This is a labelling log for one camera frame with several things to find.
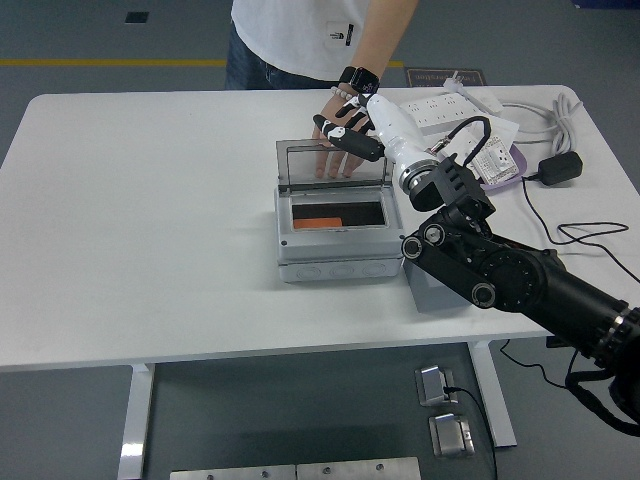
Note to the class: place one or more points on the black power adapter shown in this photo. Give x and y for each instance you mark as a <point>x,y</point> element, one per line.
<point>561,168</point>

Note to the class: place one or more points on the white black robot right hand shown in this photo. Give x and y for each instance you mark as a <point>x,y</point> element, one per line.
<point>395,125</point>

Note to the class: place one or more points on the grey block battery holder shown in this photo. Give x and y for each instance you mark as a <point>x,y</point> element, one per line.
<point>425,295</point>

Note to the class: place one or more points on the grey plastic junction box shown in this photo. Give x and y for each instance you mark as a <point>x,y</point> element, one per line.
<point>340,250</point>

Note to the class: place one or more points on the black floor outlet cover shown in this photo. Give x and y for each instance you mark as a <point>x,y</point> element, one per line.
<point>136,17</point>

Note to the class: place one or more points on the white power plug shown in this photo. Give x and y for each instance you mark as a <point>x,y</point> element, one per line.
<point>475,97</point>

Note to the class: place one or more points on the metal base plate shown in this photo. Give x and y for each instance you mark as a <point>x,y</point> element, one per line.
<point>232,473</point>
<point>359,469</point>

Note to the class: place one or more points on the person's left hand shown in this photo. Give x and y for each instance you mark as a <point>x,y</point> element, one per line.
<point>325,107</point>

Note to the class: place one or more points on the white power strip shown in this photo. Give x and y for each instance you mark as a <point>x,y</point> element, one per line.
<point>440,111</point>

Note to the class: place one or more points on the white wall socket panel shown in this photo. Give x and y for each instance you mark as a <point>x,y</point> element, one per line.
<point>497,160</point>

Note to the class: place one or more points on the white table leg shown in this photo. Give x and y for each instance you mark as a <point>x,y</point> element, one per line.
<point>492,400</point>
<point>135,420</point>

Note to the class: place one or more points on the white paper packet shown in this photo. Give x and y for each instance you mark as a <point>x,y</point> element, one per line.
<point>502,127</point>

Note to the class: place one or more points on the small white box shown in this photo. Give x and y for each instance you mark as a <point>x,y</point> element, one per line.
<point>462,140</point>

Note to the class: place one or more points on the person's left forearm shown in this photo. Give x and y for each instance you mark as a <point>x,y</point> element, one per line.
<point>385,35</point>

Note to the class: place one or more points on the person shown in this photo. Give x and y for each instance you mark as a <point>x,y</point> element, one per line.
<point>295,35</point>

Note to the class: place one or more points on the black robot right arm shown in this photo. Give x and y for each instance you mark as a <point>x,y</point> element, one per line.
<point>550,285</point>

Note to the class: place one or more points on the black smart watch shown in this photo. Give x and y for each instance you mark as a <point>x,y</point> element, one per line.
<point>359,77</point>

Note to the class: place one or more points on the transparent smoky box lid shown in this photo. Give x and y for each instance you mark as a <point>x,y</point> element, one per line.
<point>300,167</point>

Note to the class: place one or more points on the dark floor sign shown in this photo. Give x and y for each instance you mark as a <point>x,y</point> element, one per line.
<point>435,78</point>

